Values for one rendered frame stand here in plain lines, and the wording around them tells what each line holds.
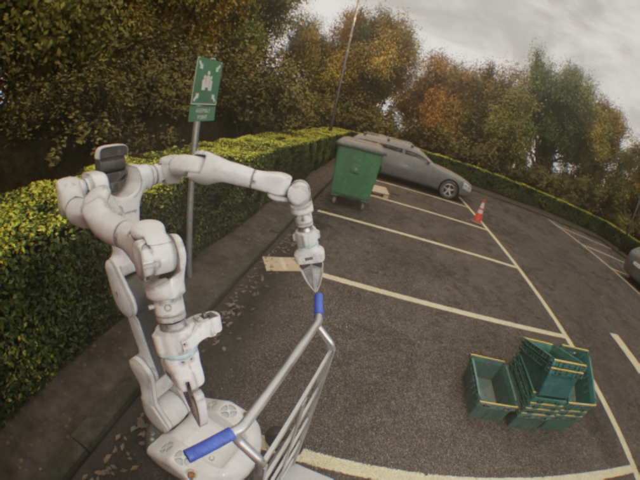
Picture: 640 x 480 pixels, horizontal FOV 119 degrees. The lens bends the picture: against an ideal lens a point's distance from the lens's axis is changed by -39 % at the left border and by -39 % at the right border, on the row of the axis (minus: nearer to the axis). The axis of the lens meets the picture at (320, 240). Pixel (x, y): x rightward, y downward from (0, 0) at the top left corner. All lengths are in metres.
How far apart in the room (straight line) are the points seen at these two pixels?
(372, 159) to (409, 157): 4.61
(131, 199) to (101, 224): 0.51
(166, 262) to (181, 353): 0.16
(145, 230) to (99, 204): 0.24
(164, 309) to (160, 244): 0.11
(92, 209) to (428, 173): 10.36
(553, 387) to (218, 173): 2.65
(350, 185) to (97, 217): 5.83
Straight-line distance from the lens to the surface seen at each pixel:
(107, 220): 0.70
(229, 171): 0.97
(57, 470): 2.18
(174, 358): 0.58
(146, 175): 1.24
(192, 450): 0.74
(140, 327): 1.39
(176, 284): 0.53
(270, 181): 0.95
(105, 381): 2.41
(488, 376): 3.25
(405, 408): 2.58
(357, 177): 6.25
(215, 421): 1.85
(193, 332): 0.57
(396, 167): 10.59
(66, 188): 1.03
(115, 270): 1.25
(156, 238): 0.53
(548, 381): 2.68
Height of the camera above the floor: 1.90
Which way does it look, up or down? 24 degrees down
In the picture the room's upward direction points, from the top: 12 degrees clockwise
